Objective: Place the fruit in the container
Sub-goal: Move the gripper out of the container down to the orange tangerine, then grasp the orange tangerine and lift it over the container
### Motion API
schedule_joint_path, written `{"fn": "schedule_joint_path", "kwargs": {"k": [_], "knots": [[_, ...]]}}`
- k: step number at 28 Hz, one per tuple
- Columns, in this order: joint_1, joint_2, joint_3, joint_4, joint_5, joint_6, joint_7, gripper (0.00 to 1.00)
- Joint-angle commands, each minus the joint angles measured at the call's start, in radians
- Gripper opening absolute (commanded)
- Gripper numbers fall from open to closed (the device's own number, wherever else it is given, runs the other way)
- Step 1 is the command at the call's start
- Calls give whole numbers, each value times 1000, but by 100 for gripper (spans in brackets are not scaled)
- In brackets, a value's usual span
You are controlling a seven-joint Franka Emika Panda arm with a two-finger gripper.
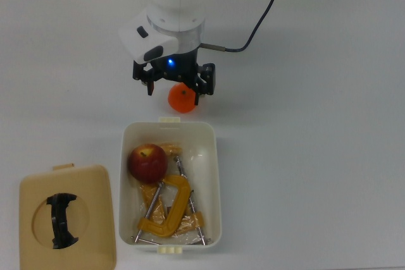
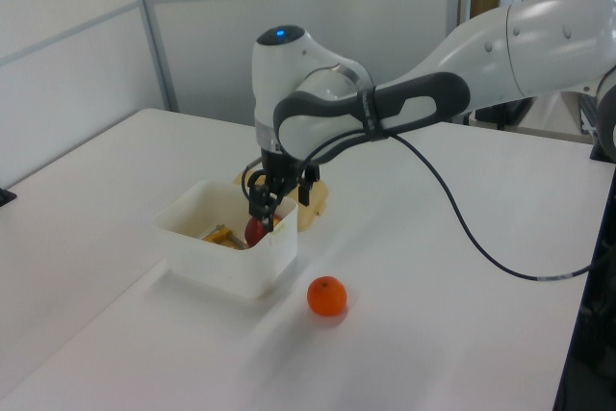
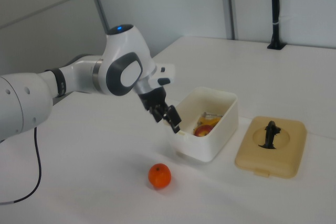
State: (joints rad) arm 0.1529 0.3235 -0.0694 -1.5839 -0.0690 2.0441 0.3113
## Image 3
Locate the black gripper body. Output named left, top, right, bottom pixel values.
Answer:
left=136, top=87, right=170, bottom=112

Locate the red toy apple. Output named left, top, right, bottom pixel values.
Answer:
left=193, top=125, right=214, bottom=137

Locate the white plastic container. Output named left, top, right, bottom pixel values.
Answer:
left=164, top=87, right=239, bottom=163

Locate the orange toy fruit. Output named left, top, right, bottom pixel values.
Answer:
left=148, top=163, right=172, bottom=189

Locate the yellow toy with grey part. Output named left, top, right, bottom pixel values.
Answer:
left=196, top=112, right=224, bottom=128

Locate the black pole with clamp base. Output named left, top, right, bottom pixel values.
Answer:
left=267, top=0, right=287, bottom=50

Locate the grey partition post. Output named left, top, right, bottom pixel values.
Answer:
left=219, top=0, right=238, bottom=40
left=85, top=0, right=110, bottom=35

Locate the tan lid with black handle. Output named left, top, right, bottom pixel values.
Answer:
left=234, top=115, right=308, bottom=180

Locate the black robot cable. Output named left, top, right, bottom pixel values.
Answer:
left=0, top=126, right=43, bottom=205

